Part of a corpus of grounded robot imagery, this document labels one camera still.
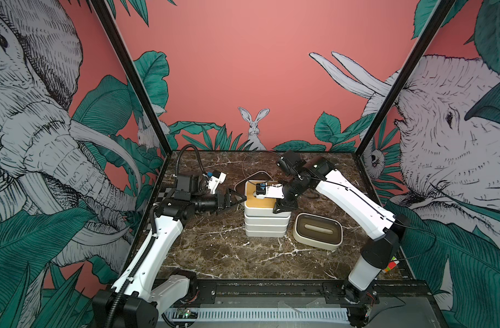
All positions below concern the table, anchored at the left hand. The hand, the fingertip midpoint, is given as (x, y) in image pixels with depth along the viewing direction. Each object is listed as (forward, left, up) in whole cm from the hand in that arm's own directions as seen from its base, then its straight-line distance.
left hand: (241, 200), depth 69 cm
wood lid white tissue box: (-1, -6, -2) cm, 7 cm away
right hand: (+2, -12, -3) cm, 12 cm away
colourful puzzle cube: (-18, -57, -22) cm, 64 cm away
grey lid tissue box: (-2, -9, -10) cm, 14 cm away
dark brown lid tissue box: (-3, -32, -22) cm, 39 cm away
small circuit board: (-29, +20, -26) cm, 44 cm away
